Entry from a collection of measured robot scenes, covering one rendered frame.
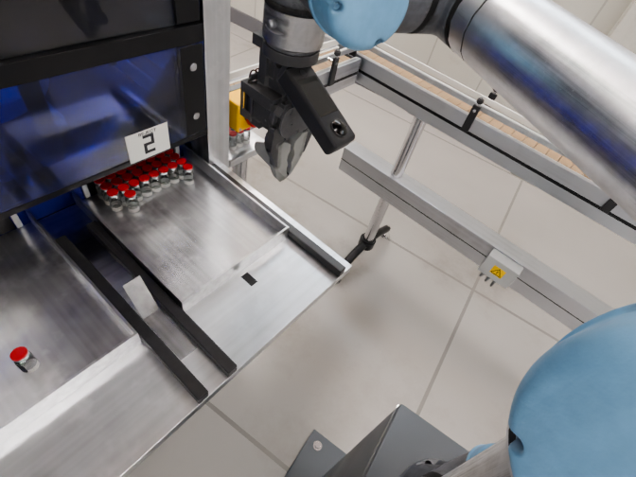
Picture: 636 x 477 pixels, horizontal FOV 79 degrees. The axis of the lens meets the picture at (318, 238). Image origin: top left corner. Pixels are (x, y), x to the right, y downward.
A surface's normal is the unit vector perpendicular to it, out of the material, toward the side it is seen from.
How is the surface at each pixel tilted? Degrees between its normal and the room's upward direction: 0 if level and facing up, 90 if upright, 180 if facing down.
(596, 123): 79
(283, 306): 0
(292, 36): 90
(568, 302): 90
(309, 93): 28
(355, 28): 89
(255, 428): 0
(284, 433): 0
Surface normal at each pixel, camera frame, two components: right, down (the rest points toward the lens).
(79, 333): 0.18, -0.64
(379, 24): 0.38, 0.74
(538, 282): -0.64, 0.50
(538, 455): -0.88, 0.08
